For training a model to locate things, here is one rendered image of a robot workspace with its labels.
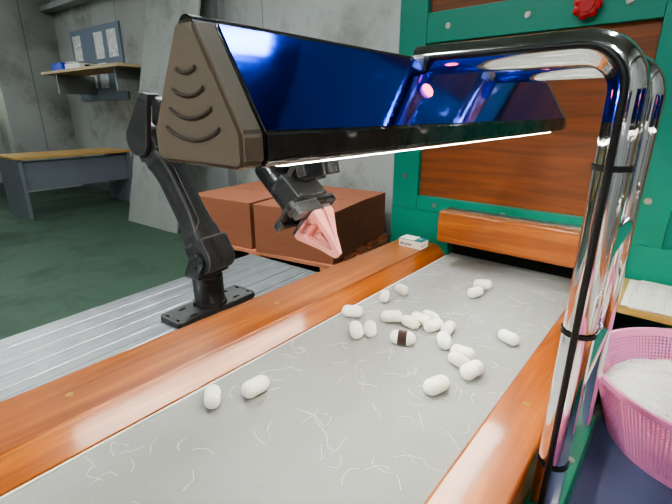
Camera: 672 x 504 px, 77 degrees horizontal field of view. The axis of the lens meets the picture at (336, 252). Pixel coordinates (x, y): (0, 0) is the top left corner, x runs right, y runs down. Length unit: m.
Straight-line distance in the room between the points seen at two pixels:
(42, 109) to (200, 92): 7.20
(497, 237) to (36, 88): 6.96
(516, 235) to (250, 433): 0.64
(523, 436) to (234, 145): 0.39
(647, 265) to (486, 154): 0.37
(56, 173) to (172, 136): 5.27
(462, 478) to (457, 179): 0.72
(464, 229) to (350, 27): 2.80
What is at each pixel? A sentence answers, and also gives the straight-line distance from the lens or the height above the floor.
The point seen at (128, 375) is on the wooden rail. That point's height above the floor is 0.77.
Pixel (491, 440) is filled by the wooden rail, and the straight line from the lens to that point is 0.47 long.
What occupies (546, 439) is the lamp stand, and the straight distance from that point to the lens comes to 0.44.
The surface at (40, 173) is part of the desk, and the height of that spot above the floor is 0.46.
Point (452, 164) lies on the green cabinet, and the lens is 1.02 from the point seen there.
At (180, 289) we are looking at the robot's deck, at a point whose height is 0.67.
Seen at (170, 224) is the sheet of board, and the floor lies 0.07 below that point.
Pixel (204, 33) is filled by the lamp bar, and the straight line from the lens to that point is 0.24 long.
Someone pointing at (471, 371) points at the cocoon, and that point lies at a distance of 0.58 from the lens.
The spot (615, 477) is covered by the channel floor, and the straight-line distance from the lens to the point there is 0.63.
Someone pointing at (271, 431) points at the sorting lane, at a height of 0.74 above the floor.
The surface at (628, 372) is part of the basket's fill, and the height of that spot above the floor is 0.73.
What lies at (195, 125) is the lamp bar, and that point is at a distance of 0.24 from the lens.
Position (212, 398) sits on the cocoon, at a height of 0.76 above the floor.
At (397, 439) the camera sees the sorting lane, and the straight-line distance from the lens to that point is 0.49.
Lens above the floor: 1.07
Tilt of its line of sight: 18 degrees down
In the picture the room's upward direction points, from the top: straight up
